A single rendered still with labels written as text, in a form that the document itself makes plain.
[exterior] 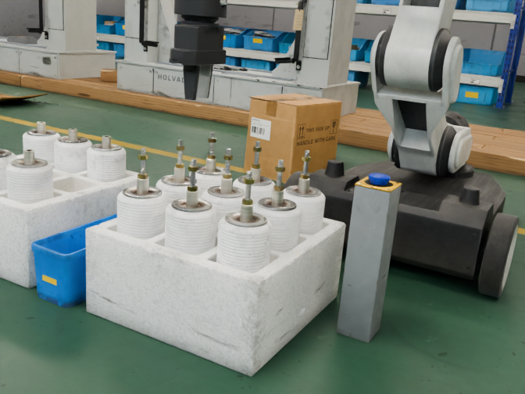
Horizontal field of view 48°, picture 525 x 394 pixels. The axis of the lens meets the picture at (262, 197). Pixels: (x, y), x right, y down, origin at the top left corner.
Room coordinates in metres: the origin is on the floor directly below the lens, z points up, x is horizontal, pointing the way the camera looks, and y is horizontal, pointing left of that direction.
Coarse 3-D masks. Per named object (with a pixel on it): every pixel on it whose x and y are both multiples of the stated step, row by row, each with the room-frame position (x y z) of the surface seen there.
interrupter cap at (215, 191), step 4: (208, 188) 1.16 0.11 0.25; (212, 188) 1.16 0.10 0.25; (216, 188) 1.16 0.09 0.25; (220, 188) 1.17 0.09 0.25; (232, 188) 1.17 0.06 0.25; (236, 188) 1.18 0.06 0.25; (240, 188) 1.17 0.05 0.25; (208, 192) 1.14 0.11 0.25; (212, 192) 1.14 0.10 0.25; (216, 192) 1.14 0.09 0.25; (220, 192) 1.15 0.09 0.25; (232, 192) 1.15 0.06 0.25; (236, 192) 1.15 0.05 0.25; (240, 192) 1.15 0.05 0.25; (244, 192) 1.15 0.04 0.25; (216, 196) 1.12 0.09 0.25; (220, 196) 1.11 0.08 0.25; (224, 196) 1.11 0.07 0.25; (228, 196) 1.12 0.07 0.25; (232, 196) 1.12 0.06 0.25; (236, 196) 1.12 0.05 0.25; (240, 196) 1.13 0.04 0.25
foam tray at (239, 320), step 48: (96, 240) 1.06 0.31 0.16; (144, 240) 1.03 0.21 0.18; (336, 240) 1.19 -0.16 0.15; (96, 288) 1.06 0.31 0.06; (144, 288) 1.00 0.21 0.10; (192, 288) 0.95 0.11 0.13; (240, 288) 0.90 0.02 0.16; (288, 288) 0.99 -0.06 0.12; (336, 288) 1.22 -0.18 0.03; (192, 336) 0.95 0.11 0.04; (240, 336) 0.90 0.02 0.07; (288, 336) 1.01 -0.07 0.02
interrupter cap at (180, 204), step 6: (174, 204) 1.04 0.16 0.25; (180, 204) 1.04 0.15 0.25; (198, 204) 1.06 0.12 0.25; (204, 204) 1.06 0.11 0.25; (210, 204) 1.05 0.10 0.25; (180, 210) 1.01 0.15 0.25; (186, 210) 1.01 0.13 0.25; (192, 210) 1.01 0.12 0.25; (198, 210) 1.01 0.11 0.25; (204, 210) 1.02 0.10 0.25
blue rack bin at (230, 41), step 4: (236, 28) 7.09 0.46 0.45; (240, 28) 7.07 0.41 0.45; (244, 28) 7.04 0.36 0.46; (248, 28) 7.01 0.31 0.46; (244, 32) 6.66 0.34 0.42; (248, 32) 6.76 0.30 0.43; (224, 36) 6.60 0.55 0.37; (228, 36) 6.58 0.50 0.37; (232, 36) 6.55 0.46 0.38; (236, 36) 6.55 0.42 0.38; (240, 36) 6.62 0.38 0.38; (224, 40) 6.60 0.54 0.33; (228, 40) 6.58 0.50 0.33; (232, 40) 6.56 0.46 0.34; (236, 40) 6.55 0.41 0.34; (240, 40) 6.62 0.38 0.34; (224, 44) 6.60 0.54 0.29; (228, 44) 6.58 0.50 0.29; (232, 44) 6.56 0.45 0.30; (236, 44) 6.56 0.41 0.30; (240, 44) 6.63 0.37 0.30
